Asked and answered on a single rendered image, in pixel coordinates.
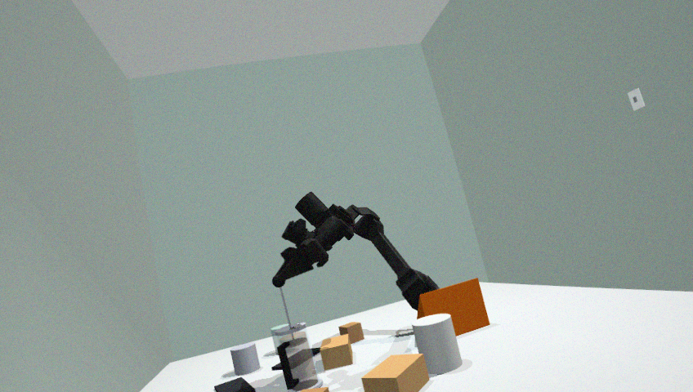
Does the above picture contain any grey cylinder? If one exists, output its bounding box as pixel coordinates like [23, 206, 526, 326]
[230, 342, 261, 375]
[412, 314, 463, 374]

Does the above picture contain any white french press with black knob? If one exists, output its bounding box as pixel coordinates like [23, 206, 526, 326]
[272, 274, 324, 392]

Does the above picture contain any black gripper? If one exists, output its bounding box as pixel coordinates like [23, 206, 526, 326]
[277, 228, 333, 282]

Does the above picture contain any dark grey flat rectangle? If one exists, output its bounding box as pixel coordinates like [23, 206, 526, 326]
[214, 377, 256, 392]
[271, 348, 321, 371]

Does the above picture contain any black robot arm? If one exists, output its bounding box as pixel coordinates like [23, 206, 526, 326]
[281, 192, 440, 310]

